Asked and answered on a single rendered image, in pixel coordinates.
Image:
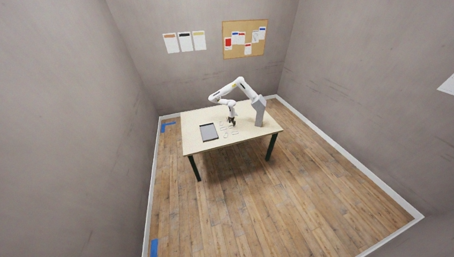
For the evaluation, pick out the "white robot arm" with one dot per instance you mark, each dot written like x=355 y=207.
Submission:
x=227 y=89

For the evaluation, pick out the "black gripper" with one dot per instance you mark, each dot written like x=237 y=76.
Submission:
x=232 y=120

